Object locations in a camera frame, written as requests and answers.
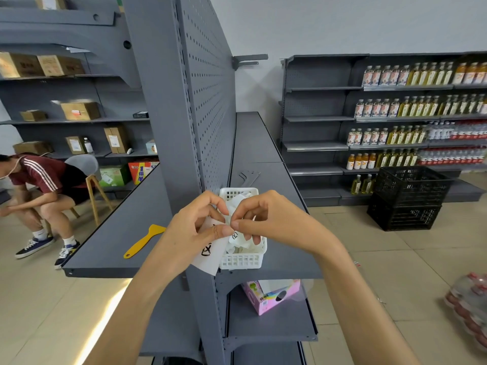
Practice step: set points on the person's right hand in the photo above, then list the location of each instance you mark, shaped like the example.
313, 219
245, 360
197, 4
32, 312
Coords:
289, 224

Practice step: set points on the person's left hand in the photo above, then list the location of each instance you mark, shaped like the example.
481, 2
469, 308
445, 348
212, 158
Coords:
179, 243

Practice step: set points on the white paper label B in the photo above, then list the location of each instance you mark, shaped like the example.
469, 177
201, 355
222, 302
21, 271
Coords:
209, 262

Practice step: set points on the grey metal gondola shelf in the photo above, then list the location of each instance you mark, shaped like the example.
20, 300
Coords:
159, 110

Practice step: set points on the person's right forearm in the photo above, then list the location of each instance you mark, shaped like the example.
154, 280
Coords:
361, 311

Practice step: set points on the person's left forearm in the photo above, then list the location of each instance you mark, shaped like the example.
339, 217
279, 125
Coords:
125, 323

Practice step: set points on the orange drink bottle white label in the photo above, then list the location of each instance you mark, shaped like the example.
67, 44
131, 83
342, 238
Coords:
371, 161
364, 161
357, 161
350, 162

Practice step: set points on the cardboard box with white label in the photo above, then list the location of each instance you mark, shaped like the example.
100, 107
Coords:
49, 1
116, 139

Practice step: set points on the small cardboard box white label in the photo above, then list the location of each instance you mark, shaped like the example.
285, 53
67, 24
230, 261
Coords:
75, 145

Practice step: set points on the cardboard box with red label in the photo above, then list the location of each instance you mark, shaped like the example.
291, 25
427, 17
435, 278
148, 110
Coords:
80, 110

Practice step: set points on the rows of red-label water bottles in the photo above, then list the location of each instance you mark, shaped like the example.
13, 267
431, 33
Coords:
456, 133

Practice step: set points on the yellow plastic scraper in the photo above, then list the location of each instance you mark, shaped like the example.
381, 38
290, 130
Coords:
154, 231

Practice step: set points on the pile of crumpled white papers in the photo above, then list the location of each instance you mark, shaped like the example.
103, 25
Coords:
245, 244

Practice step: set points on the white plastic basket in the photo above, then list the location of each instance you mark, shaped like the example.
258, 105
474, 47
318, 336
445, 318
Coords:
243, 260

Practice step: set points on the olive green glass bottle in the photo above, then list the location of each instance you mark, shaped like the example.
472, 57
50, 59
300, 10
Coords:
356, 185
367, 184

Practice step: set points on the pink tissue box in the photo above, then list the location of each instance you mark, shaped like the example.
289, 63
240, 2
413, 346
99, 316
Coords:
262, 300

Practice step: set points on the red and yellow carton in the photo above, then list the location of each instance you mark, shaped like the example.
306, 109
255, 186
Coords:
141, 171

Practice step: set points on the light green carton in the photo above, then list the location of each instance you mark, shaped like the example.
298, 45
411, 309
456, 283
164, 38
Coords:
113, 175

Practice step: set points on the light blue carton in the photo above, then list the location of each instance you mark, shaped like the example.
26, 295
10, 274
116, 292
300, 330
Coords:
151, 147

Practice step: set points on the grey chair with wooden legs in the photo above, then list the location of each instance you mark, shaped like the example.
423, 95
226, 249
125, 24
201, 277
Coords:
85, 163

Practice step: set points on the small clear bottle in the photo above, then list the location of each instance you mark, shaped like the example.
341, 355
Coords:
88, 146

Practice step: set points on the small flat black box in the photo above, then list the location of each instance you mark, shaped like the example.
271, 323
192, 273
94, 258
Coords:
140, 115

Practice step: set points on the small plain cardboard box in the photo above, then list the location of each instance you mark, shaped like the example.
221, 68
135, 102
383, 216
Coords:
33, 115

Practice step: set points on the shrink-wrapped pack of bottles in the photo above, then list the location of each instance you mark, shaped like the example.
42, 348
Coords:
470, 304

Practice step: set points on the grey shelving unit with boxes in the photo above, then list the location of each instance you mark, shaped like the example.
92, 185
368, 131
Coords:
45, 95

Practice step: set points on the rows of olive green bottles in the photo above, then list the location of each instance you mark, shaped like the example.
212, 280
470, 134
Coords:
426, 75

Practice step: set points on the cardboard box with red print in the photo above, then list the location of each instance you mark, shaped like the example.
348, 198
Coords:
61, 65

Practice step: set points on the clear plastic packet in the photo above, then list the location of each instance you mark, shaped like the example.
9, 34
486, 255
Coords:
76, 49

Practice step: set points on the rows of orange juice bottles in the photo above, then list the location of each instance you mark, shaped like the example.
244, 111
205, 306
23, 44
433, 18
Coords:
471, 74

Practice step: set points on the cardboard box with black print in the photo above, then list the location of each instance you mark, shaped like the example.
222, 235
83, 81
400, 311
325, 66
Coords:
19, 65

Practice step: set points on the grey metal bracket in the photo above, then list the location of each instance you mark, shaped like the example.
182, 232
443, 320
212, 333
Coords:
249, 177

